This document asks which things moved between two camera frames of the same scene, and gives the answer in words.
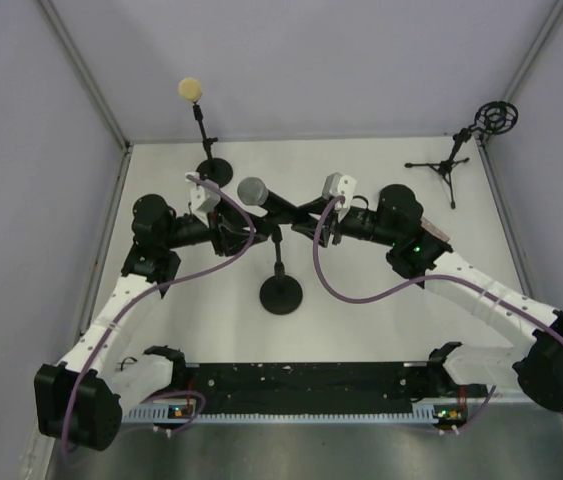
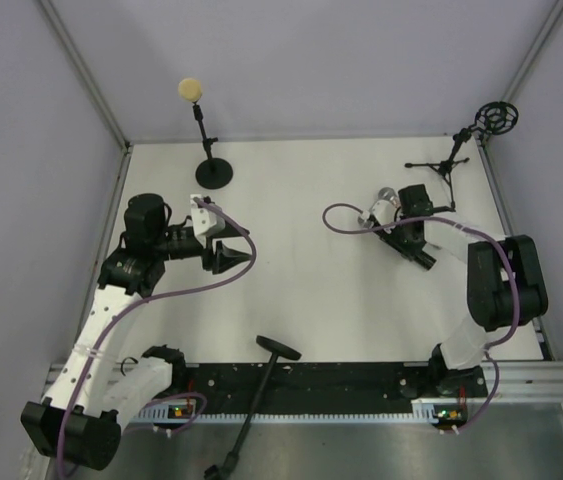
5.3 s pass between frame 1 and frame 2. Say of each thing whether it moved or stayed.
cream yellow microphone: stayed
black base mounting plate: stayed
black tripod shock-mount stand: stayed
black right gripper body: moved
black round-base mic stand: stayed
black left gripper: moved
